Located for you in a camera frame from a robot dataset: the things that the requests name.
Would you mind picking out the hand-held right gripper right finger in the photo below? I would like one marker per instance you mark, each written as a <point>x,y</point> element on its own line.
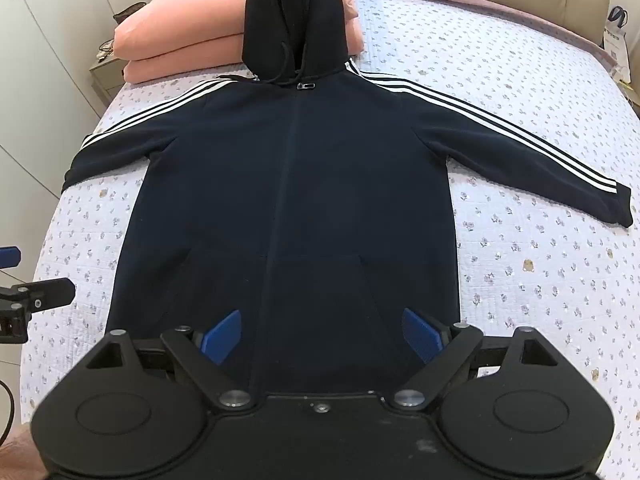
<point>420,335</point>

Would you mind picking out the white wardrobe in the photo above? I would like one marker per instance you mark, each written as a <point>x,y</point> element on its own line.
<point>50,35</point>

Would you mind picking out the grey nightstand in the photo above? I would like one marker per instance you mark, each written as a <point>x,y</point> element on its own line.
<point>102,80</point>

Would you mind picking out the large pink pillow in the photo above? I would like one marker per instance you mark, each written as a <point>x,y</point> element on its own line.
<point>165,30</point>

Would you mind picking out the white paper shopping bag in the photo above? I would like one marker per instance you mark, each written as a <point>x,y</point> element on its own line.
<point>617,45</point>

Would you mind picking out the navy hoodie with white stripes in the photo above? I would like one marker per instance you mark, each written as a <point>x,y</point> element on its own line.
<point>300,185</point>

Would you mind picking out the brown patterned bag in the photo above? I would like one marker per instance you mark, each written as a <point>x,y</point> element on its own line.
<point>127,12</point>

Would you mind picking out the flat pink pillow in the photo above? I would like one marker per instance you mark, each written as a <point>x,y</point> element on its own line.
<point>175,66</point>

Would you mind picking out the eyeglasses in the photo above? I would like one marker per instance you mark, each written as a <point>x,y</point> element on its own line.
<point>106,50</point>

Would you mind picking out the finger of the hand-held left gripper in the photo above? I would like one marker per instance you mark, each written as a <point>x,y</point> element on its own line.
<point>47,292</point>
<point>9,257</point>

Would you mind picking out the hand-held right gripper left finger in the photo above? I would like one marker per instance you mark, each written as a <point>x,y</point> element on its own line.
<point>223,336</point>

